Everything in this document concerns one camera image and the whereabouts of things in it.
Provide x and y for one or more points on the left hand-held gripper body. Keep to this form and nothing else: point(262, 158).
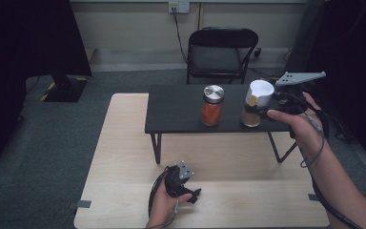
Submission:
point(175, 181)

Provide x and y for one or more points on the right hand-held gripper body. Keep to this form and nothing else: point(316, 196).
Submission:
point(294, 101)

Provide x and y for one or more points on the glass jar of brown powder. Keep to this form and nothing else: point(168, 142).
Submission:
point(260, 91)

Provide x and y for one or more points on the black low shelf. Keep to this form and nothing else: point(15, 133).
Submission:
point(178, 108)

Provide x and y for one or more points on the person's right hand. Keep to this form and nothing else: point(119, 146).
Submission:
point(308, 127)

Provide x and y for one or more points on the person's left hand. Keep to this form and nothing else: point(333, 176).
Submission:
point(162, 210)

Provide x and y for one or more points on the glass jar of orange powder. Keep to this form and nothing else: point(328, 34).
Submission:
point(212, 111)

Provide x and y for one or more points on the black power plug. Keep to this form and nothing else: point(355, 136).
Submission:
point(257, 52)

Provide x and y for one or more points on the black folding chair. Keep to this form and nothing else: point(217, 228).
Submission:
point(217, 57)

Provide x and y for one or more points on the dark curtain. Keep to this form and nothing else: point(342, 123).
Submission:
point(352, 47)
point(19, 63)

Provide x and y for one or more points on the grey tape piece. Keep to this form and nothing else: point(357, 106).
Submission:
point(313, 197)
point(83, 204)

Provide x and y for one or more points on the black stand base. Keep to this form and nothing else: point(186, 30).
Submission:
point(65, 89)

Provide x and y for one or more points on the white wall socket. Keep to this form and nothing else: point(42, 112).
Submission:
point(178, 6)

